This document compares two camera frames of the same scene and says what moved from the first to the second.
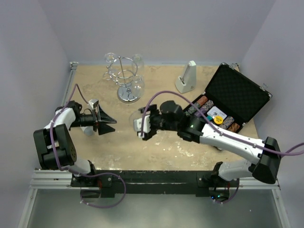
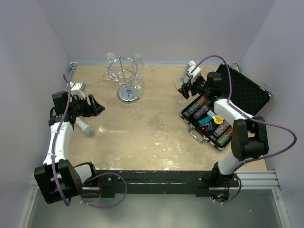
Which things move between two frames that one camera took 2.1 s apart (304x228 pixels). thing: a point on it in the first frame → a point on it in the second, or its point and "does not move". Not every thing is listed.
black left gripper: x=102 y=117 → x=93 y=109
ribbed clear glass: x=137 y=87 does not move
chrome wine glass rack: x=122 y=71 does not move
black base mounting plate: x=110 y=182 does not move
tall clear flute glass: x=137 y=66 does not move
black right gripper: x=154 y=111 → x=192 y=85
